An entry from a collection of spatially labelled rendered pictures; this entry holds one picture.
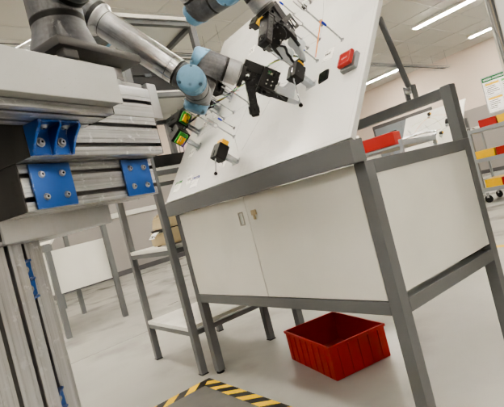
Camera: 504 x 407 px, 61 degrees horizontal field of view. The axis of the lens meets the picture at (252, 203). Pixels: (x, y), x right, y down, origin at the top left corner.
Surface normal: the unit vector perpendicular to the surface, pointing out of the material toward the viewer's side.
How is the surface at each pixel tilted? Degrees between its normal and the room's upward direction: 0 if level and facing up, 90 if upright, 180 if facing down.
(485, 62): 90
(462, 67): 90
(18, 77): 90
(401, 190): 90
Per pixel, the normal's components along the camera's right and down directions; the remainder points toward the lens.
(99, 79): 0.85, -0.22
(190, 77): -0.02, 0.00
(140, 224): 0.63, -0.16
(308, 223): -0.77, 0.20
